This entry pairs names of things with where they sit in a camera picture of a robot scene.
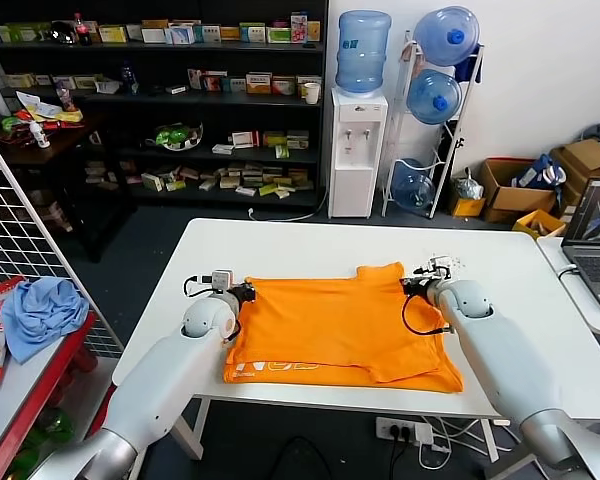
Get small yellow box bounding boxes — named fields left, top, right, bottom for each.
left=449, top=196, right=486, bottom=219

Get red and white rack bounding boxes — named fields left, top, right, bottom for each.
left=0, top=312, right=124, bottom=480

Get open brown cardboard box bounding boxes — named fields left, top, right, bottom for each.
left=477, top=157, right=559, bottom=224

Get stacked brown cardboard boxes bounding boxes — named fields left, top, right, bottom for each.
left=549, top=138, right=600, bottom=220

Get black shelf unit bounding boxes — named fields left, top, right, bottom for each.
left=0, top=0, right=330, bottom=210

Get black floor cable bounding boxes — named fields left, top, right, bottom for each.
left=259, top=437, right=334, bottom=480

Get shiny black bowl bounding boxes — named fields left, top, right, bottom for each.
left=49, top=21, right=77, bottom=47

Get purple drink bottle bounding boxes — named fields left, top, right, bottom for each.
left=55, top=81, right=79, bottom=113

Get blue upright water jug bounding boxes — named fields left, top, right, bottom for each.
left=334, top=9, right=393, bottom=98

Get white wire grid panel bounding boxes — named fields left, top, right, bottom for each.
left=0, top=119, right=126, bottom=361

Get blue racked water jug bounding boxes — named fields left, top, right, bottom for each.
left=406, top=68, right=463, bottom=126
left=412, top=5, right=481, bottom=67
left=390, top=157, right=437, bottom=216

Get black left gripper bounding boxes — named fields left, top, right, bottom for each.
left=227, top=281, right=258, bottom=305

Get white water dispenser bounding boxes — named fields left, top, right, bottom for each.
left=328, top=86, right=389, bottom=219

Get orange white medicine box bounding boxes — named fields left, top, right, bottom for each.
left=245, top=72, right=273, bottom=95

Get grey open laptop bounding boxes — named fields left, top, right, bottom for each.
left=559, top=178, right=600, bottom=316

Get green plastic bottle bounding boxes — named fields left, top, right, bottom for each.
left=29, top=407, right=76, bottom=446

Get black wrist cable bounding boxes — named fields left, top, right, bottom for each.
left=402, top=294, right=454, bottom=337
left=182, top=274, right=214, bottom=299

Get yellow paper pile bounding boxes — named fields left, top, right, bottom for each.
left=17, top=91, right=85, bottom=125

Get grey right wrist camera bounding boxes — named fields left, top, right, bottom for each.
left=426, top=255, right=454, bottom=282

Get small white bottle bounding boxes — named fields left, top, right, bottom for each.
left=29, top=121, right=51, bottom=149

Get white power strip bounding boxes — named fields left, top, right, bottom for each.
left=375, top=417, right=434, bottom=448

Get orange t-shirt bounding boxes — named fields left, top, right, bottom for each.
left=223, top=261, right=465, bottom=395

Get light blue crumpled garment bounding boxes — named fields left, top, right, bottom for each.
left=0, top=277, right=91, bottom=365

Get white metal jug rack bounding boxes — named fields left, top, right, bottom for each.
left=381, top=30, right=485, bottom=220

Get large white table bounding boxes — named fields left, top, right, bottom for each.
left=112, top=217, right=600, bottom=464

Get pink upright box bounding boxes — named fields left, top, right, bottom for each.
left=289, top=12, right=310, bottom=45

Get cola bottle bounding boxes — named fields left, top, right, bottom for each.
left=73, top=12, right=94, bottom=47

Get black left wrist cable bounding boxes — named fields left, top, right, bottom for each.
left=182, top=274, right=214, bottom=299

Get blue bag in box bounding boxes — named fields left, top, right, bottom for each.
left=512, top=153, right=566, bottom=189

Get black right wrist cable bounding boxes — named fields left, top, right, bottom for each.
left=402, top=294, right=454, bottom=337

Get yellow plastic crate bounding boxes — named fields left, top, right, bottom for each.
left=511, top=208, right=566, bottom=239

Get bowl with green fruit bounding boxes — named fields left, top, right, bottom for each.
left=144, top=120, right=205, bottom=152

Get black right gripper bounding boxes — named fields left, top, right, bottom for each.
left=399, top=275, right=434, bottom=297

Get white floor cable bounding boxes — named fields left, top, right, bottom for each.
left=247, top=183, right=330, bottom=223

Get clear plastic bag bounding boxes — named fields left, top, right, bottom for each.
left=452, top=168, right=484, bottom=201

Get small white side table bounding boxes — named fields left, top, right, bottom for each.
left=535, top=235, right=600, bottom=336

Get dark wooden table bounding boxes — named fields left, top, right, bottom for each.
left=0, top=111, right=131, bottom=263

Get dark blue bottle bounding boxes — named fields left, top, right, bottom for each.
left=119, top=60, right=140, bottom=96

